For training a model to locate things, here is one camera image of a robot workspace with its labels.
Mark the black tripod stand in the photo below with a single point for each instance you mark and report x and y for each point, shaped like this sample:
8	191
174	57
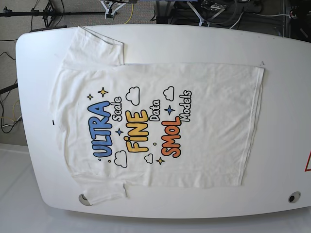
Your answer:
51	17

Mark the left table cable grommet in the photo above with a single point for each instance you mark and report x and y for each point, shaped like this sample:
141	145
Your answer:
83	200

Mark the table cable grommet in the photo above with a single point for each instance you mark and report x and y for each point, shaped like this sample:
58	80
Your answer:
294	197
83	200

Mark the black equipment base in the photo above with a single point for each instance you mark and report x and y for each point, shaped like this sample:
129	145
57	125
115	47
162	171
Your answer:
286	18

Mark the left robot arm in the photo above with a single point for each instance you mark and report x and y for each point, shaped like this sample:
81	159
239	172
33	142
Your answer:
214	12

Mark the white printed T-shirt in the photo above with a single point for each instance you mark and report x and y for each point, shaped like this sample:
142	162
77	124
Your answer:
184	125

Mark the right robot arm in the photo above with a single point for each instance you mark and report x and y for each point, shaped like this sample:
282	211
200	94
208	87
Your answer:
111	7

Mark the right table cable grommet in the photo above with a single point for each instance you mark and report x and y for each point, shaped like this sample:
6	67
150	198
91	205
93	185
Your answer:
294	197

